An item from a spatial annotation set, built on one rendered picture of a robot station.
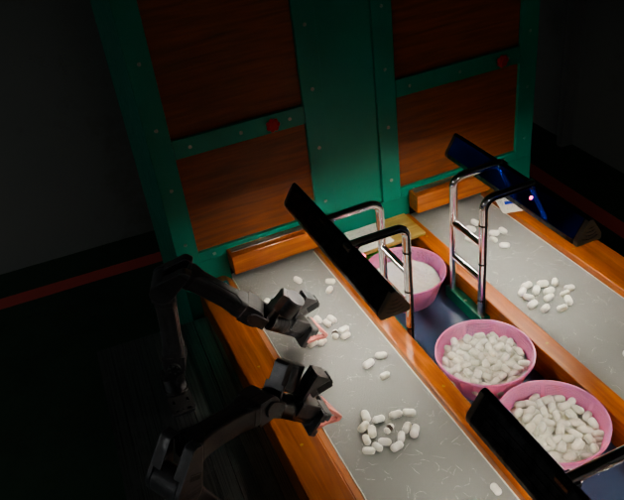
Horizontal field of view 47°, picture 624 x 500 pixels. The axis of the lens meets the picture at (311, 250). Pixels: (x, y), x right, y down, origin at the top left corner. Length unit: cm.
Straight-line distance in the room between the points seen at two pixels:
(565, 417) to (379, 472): 49
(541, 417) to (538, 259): 68
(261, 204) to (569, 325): 101
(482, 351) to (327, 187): 75
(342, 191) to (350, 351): 62
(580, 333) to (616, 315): 13
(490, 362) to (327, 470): 57
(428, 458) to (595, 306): 75
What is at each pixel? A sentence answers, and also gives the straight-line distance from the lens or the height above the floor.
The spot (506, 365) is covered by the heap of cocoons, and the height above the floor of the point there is 74.
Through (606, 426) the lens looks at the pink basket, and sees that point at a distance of 188.
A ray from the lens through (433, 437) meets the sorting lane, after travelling 183.
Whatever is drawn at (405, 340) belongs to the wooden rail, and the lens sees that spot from 204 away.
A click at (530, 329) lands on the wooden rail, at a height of 76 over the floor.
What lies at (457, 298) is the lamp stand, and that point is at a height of 71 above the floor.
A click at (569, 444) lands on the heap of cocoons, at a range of 187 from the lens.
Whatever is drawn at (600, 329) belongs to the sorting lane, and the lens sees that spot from 216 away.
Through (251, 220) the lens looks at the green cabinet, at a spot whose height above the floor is 92.
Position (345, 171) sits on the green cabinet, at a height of 100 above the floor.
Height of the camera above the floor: 212
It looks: 34 degrees down
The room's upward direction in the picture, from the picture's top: 8 degrees counter-clockwise
